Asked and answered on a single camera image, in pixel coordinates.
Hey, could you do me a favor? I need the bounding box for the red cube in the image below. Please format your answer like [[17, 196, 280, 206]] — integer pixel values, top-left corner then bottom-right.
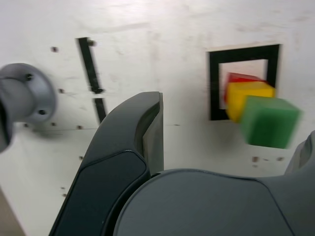
[[222, 72, 268, 103]]

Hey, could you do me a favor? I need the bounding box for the black tape strip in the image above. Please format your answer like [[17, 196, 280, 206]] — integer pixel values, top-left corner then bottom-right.
[[75, 37, 109, 123]]

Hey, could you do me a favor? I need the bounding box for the yellow cube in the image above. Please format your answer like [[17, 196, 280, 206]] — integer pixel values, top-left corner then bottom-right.
[[225, 81, 276, 123]]

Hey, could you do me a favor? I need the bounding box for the green cube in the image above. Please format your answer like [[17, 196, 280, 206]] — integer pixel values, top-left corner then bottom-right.
[[240, 95, 303, 149]]

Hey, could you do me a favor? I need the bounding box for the black tape square outline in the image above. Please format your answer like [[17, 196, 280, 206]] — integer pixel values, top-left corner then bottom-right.
[[208, 44, 281, 121]]

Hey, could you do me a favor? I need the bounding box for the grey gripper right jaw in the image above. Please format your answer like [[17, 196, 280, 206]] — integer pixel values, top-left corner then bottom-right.
[[113, 130, 315, 236]]

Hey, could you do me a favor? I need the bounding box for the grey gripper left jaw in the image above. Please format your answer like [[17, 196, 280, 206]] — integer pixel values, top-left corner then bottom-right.
[[49, 91, 164, 236]]

